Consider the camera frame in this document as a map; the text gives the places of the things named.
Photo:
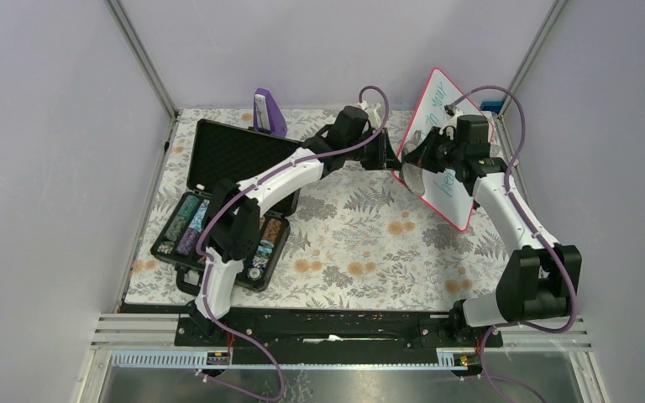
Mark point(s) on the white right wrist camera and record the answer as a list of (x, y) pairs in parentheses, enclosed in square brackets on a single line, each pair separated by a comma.
[(454, 113)]

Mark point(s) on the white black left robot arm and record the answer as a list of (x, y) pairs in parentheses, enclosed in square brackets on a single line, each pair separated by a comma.
[(267, 189)]

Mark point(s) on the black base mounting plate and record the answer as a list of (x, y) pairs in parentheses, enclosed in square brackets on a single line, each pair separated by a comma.
[(303, 336)]

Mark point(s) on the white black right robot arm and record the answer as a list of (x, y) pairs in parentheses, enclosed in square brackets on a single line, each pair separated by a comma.
[(541, 276)]

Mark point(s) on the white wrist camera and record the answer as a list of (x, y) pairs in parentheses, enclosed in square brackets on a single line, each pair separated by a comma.
[(454, 113), (374, 111)]

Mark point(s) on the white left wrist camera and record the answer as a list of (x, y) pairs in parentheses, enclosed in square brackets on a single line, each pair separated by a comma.
[(374, 111)]

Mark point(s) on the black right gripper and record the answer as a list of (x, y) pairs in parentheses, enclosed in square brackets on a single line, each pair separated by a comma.
[(422, 155)]

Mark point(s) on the black poker chip case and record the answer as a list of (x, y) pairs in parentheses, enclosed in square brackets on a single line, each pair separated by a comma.
[(223, 157)]

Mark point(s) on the grey round scrubber pad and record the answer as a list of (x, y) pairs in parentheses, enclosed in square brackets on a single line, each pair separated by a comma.
[(411, 175)]

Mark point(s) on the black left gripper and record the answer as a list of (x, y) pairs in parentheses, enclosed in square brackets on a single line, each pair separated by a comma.
[(385, 159)]

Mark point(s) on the blue corner block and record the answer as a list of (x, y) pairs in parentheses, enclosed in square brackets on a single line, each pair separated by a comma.
[(491, 106)]

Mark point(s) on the purple metronome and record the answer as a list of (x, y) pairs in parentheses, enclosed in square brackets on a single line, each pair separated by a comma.
[(267, 116)]

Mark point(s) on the floral table mat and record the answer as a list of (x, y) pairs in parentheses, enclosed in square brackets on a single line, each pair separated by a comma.
[(358, 239)]

